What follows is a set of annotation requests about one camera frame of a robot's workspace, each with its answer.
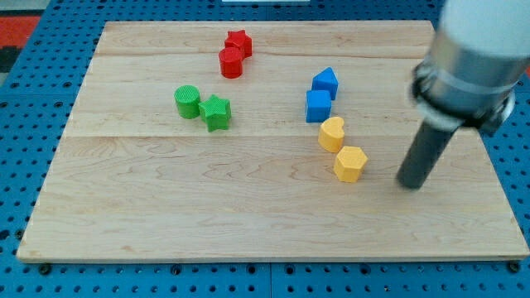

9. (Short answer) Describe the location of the green star block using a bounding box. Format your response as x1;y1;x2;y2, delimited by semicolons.
199;94;231;132

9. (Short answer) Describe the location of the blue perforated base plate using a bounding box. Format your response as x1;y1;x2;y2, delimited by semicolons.
1;0;529;297

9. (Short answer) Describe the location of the red cylinder block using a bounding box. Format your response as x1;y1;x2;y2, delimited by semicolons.
219;47;243;79

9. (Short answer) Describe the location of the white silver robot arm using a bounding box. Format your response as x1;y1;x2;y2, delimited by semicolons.
412;0;529;132

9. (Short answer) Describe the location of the red star block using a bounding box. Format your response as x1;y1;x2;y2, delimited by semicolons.
224;30;253;59

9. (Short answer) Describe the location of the yellow hexagon block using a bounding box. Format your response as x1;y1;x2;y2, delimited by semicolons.
333;146;369;183

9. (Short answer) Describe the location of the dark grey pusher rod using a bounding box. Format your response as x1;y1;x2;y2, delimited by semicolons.
396;121;456;190

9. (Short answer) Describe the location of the green cylinder block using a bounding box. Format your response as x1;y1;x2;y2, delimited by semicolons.
174;85;200;119

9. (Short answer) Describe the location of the light wooden board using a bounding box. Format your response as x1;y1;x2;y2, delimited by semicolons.
17;21;529;263

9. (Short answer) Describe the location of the yellow heart block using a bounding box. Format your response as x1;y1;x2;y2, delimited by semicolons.
318;117;345;153

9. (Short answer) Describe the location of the blue cube block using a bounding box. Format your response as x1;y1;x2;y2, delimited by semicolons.
306;90;331;123

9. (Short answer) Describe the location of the blue triangular block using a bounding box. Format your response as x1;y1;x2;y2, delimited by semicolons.
311;67;339;100

